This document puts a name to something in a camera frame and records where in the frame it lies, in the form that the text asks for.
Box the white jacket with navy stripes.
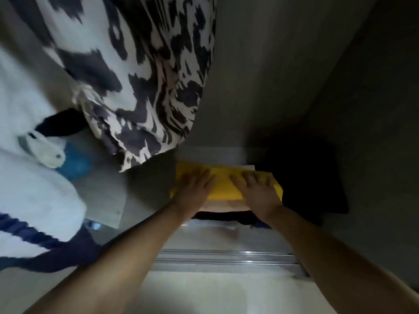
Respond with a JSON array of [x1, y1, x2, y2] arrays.
[[0, 36, 128, 272]]

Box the cream thin garment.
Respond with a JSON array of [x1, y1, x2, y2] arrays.
[[196, 163, 258, 213]]

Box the yellow basketball jersey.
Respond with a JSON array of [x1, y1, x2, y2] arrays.
[[169, 160, 284, 202]]

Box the person's right hand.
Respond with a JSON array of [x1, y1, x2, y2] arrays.
[[228, 170, 285, 223]]

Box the grey wardrobe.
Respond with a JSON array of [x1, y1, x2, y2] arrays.
[[0, 0, 419, 292]]

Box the person's right forearm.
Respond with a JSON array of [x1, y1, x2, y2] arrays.
[[265, 207, 419, 314]]

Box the black wide leg trousers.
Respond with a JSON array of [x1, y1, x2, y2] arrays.
[[258, 130, 350, 228]]

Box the teal cartoon print shirt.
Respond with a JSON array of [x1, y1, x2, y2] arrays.
[[55, 143, 93, 182]]

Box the black white patterned garment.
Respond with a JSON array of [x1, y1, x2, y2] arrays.
[[0, 0, 218, 173]]

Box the person's left forearm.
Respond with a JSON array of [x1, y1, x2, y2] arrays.
[[23, 206, 191, 314]]

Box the person's left hand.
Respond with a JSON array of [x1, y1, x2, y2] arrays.
[[170, 167, 217, 220]]

